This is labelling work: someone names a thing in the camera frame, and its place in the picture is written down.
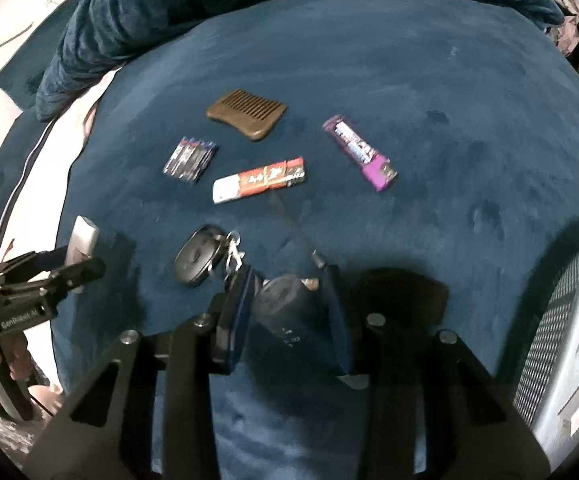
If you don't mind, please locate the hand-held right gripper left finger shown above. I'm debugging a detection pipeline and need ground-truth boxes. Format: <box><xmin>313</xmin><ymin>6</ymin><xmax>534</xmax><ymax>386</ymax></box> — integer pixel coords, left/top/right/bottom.
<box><xmin>19</xmin><ymin>265</ymin><xmax>261</xmax><ymax>480</ymax></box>

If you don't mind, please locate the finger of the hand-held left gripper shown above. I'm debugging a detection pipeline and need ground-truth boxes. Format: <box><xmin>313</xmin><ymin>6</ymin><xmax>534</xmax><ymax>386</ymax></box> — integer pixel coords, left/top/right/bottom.
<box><xmin>0</xmin><ymin>246</ymin><xmax>72</xmax><ymax>281</ymax></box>
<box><xmin>0</xmin><ymin>258</ymin><xmax>106</xmax><ymax>308</ymax></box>

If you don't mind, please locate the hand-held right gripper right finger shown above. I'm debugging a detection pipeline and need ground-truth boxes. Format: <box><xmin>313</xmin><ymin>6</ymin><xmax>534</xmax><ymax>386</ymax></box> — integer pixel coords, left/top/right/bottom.
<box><xmin>321</xmin><ymin>264</ymin><xmax>553</xmax><ymax>480</ymax></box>

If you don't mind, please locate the small white case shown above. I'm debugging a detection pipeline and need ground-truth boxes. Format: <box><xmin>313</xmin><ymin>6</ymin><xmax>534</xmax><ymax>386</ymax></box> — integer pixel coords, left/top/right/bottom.
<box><xmin>66</xmin><ymin>216</ymin><xmax>101</xmax><ymax>293</ymax></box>

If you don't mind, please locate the red and white lighter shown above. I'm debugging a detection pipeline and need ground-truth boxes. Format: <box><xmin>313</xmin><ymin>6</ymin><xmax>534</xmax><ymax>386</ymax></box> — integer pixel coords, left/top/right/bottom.
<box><xmin>212</xmin><ymin>156</ymin><xmax>307</xmax><ymax>206</ymax></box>

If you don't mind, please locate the blue striped packet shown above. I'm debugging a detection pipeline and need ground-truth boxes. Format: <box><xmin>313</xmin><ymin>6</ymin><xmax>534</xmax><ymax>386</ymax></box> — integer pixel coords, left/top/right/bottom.
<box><xmin>162</xmin><ymin>136</ymin><xmax>220</xmax><ymax>184</ymax></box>

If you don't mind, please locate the purple lighter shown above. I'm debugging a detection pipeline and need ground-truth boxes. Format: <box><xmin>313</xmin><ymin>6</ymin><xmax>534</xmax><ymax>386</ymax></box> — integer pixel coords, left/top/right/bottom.
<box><xmin>322</xmin><ymin>115</ymin><xmax>399</xmax><ymax>192</ymax></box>

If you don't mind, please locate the light blue plastic basket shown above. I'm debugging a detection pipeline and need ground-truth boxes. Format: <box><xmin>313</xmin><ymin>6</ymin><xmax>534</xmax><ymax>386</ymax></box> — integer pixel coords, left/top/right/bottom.
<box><xmin>512</xmin><ymin>220</ymin><xmax>579</xmax><ymax>441</ymax></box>

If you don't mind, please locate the brown wooden comb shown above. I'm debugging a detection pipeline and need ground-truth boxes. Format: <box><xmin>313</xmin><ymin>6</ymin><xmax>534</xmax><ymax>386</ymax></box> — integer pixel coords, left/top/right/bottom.
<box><xmin>206</xmin><ymin>89</ymin><xmax>288</xmax><ymax>143</ymax></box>

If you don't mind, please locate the dark blue jacket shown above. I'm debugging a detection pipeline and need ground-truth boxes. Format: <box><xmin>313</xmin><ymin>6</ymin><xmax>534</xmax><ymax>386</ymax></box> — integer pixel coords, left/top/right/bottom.
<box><xmin>36</xmin><ymin>0</ymin><xmax>566</xmax><ymax>122</ymax></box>

